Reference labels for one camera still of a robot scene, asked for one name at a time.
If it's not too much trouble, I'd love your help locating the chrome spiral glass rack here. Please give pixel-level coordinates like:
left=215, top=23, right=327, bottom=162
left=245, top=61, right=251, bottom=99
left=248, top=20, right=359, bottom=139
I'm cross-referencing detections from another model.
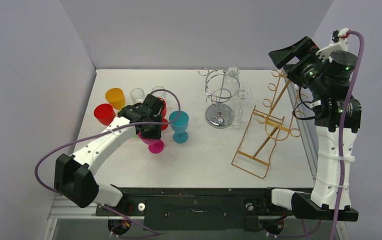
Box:
left=198, top=67, right=241, bottom=129

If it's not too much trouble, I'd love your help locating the gold wire glass rack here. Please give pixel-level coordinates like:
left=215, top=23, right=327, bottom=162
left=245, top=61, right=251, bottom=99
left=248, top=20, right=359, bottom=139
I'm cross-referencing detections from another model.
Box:
left=231, top=70, right=306, bottom=181

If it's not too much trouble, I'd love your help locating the yellow plastic wine glass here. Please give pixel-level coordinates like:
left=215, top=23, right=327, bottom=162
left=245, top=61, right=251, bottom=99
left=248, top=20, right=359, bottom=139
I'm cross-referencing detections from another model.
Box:
left=105, top=88, right=126, bottom=110

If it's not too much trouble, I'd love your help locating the blue plastic wine glass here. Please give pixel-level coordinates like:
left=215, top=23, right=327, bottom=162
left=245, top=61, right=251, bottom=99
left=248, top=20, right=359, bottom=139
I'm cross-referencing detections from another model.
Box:
left=168, top=110, right=189, bottom=144

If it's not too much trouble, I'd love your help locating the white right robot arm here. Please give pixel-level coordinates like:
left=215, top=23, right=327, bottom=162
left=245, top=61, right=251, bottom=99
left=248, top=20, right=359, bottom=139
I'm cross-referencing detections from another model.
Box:
left=261, top=33, right=362, bottom=222

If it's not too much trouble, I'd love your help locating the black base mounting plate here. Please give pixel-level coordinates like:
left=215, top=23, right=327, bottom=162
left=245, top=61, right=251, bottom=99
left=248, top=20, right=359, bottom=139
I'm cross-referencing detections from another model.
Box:
left=96, top=187, right=292, bottom=232

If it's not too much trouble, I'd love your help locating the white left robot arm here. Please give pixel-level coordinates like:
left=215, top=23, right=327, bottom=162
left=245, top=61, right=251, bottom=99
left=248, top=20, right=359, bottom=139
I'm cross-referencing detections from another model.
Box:
left=54, top=94, right=166, bottom=215

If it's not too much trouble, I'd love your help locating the red plastic wine glass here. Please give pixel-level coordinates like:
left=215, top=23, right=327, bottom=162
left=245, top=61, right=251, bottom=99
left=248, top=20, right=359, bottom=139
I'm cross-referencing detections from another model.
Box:
left=93, top=103, right=116, bottom=126

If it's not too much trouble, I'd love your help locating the pink plastic wine glass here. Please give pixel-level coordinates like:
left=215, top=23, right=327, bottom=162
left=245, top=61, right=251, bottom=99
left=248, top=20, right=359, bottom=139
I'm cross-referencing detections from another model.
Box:
left=137, top=133, right=165, bottom=154

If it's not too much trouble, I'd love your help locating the clear stemmed wine glass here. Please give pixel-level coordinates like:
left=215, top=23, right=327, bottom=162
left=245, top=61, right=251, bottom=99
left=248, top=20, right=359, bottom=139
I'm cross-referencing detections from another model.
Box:
left=232, top=87, right=253, bottom=127

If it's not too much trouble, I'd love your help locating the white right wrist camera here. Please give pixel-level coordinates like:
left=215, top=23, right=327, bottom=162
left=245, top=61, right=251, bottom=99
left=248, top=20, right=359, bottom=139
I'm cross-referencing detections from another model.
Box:
left=315, top=28, right=350, bottom=62

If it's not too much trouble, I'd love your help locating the patterned clear glass goblet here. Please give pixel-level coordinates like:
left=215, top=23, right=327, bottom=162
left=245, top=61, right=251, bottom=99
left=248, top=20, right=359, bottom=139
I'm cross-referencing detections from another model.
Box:
left=151, top=85, right=166, bottom=99

